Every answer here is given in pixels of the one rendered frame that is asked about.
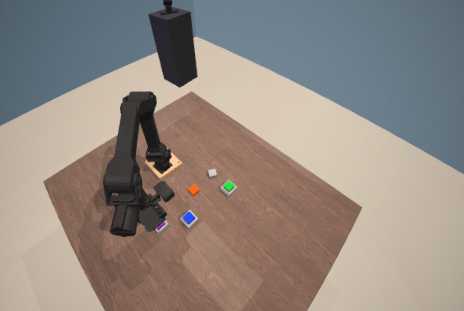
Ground green button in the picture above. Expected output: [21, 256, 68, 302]
[221, 180, 237, 197]

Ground blue button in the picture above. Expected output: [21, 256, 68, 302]
[181, 210, 199, 229]

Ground purple button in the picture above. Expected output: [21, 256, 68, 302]
[155, 220, 169, 234]

